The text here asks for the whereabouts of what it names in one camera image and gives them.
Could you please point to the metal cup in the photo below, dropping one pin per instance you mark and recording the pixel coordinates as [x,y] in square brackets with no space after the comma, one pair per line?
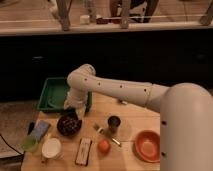
[113,123]

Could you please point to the brown rectangular box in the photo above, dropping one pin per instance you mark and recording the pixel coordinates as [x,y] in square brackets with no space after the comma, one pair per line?
[83,151]

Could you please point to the green cup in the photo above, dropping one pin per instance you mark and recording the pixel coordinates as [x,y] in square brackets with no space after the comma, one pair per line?
[29,144]

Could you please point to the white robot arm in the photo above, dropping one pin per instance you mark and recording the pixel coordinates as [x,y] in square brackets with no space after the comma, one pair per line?
[186,115]

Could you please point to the white cup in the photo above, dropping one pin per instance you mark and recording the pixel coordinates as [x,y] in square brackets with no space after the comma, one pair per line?
[52,148]

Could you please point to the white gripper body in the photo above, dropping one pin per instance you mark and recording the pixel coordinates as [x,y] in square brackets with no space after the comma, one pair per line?
[76,99]

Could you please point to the dark purple bowl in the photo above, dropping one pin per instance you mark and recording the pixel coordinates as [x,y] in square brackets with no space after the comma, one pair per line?
[72,132]

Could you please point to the orange bowl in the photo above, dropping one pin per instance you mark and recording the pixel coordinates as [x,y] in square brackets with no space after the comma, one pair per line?
[147,146]

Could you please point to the orange fruit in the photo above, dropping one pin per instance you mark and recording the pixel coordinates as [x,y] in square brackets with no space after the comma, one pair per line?
[104,146]

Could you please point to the metal fork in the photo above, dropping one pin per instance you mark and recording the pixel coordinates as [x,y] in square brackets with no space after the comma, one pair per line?
[103,132]

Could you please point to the dark red grapes bunch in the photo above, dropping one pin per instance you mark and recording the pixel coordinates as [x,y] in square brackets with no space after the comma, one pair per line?
[69,123]

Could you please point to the green plastic tray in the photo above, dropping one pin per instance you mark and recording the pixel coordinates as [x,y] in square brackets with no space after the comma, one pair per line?
[53,95]

